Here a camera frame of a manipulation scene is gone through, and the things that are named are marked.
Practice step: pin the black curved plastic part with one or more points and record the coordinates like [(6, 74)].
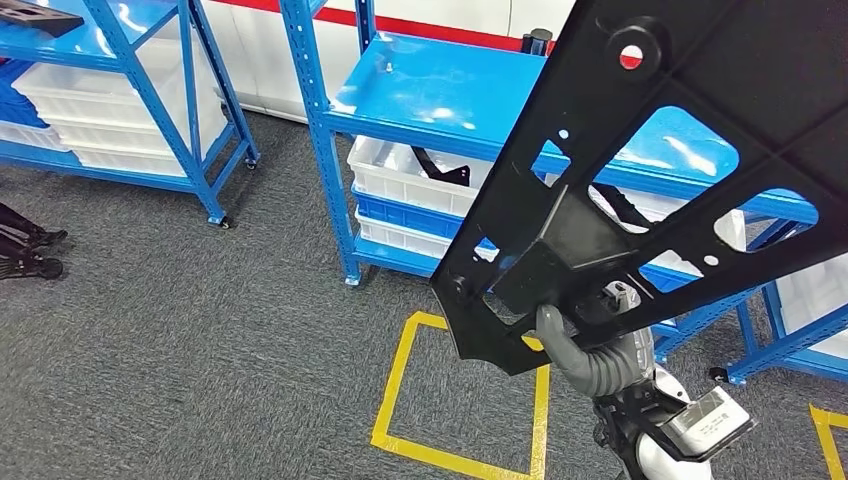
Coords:
[(437, 173), (626, 208)]

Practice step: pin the white plastic bin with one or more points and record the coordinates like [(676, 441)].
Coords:
[(112, 147), (99, 127), (30, 137), (815, 298), (397, 185), (397, 242), (126, 166), (86, 93), (732, 232)]

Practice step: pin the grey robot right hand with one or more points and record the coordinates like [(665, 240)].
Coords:
[(550, 338)]

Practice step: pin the black plastic panel part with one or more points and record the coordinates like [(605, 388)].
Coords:
[(662, 166), (40, 16)]

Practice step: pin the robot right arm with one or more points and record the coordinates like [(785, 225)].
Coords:
[(616, 371)]

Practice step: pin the black stand legs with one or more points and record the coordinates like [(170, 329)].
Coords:
[(40, 268)]

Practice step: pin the yellow floor tape square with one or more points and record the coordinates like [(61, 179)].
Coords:
[(828, 416), (450, 459)]

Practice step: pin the blue metal shelf rack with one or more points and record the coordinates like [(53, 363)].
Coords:
[(99, 40), (430, 86)]

